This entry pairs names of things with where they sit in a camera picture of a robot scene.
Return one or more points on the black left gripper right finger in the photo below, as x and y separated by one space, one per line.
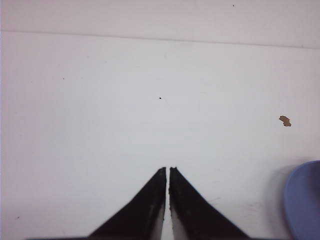
193 217

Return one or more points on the blue round plate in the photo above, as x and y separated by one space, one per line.
301 200

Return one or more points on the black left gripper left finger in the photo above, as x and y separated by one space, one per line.
143 216

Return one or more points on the small brown table chip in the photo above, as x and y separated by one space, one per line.
285 121

